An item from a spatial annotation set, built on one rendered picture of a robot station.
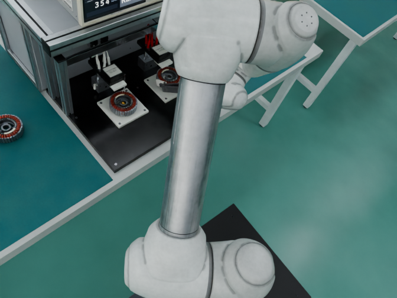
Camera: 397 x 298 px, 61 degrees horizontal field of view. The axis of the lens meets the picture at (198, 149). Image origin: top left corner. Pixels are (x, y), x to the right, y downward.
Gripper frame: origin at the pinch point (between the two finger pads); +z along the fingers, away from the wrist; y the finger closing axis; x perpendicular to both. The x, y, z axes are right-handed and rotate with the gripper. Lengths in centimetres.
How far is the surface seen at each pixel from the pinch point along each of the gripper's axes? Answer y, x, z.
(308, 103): 137, -80, 13
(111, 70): -24.3, 12.5, 2.2
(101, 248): -52, -83, 22
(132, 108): -23.3, -3.0, -3.5
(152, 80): -4.3, -0.7, 7.0
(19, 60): -45, 18, 40
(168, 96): -4.5, -6.2, -2.4
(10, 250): -85, -19, -18
